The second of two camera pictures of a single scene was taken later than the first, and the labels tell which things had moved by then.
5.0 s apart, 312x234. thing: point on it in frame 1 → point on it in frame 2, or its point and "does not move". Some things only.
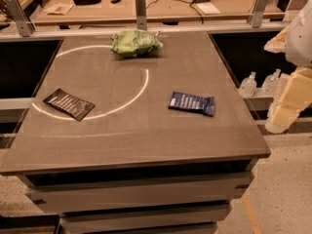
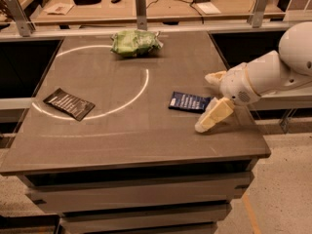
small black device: (115, 0) does not move
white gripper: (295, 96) → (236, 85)
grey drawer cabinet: (178, 199) does not move
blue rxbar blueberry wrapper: (193, 102) does not move
